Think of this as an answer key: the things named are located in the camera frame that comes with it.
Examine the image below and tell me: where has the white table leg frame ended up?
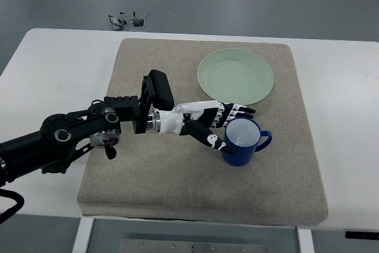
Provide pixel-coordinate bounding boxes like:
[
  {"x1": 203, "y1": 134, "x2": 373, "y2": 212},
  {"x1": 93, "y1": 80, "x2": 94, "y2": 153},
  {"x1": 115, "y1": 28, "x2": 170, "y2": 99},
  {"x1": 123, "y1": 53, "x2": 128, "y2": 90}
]
[{"x1": 72, "y1": 217, "x2": 315, "y2": 253}]

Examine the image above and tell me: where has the light green plate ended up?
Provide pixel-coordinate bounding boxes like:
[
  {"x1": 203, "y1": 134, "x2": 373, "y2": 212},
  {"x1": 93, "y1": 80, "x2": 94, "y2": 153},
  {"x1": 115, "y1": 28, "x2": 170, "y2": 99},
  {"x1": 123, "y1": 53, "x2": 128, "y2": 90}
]
[{"x1": 197, "y1": 48, "x2": 274, "y2": 105}]

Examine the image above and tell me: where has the grey metal base plate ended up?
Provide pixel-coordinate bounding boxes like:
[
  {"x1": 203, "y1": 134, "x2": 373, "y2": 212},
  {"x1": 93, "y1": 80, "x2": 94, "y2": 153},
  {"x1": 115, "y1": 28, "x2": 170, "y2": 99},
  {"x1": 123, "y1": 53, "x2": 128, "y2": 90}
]
[{"x1": 118, "y1": 239, "x2": 267, "y2": 253}]

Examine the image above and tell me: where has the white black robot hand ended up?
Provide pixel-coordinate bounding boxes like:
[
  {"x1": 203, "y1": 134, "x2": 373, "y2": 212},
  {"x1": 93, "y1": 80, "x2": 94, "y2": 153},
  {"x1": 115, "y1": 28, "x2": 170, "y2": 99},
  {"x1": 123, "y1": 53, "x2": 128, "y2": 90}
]
[{"x1": 159, "y1": 100, "x2": 255, "y2": 154}]

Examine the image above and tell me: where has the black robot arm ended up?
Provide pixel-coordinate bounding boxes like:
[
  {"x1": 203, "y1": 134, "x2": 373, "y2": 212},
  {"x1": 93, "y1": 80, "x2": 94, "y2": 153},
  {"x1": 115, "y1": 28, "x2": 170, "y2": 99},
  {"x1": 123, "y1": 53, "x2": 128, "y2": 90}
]
[{"x1": 1, "y1": 69, "x2": 174, "y2": 186}]

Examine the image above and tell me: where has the blue cup white inside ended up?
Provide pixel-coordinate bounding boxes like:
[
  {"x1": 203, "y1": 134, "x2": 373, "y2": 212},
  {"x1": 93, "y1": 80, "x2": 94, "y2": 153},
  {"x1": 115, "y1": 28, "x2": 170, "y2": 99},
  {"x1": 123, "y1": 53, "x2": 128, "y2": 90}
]
[{"x1": 222, "y1": 117, "x2": 272, "y2": 166}]

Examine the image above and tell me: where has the black table control panel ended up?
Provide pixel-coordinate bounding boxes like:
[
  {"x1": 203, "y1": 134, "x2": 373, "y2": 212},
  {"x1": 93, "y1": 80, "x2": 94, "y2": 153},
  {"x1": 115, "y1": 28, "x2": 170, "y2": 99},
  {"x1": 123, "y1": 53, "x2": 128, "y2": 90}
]
[{"x1": 345, "y1": 231, "x2": 379, "y2": 241}]

